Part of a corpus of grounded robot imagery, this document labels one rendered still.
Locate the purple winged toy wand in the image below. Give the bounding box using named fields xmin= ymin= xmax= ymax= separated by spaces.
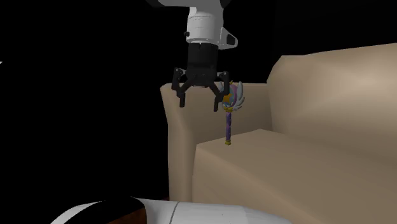
xmin=218 ymin=80 xmax=246 ymax=146

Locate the beige sofa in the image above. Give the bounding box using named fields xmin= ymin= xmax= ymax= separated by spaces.
xmin=160 ymin=43 xmax=397 ymax=224

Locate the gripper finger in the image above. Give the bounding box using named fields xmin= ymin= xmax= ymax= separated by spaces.
xmin=171 ymin=67 xmax=194 ymax=108
xmin=207 ymin=71 xmax=231 ymax=113

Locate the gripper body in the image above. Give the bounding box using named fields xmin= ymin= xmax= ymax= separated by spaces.
xmin=185 ymin=43 xmax=219 ymax=88

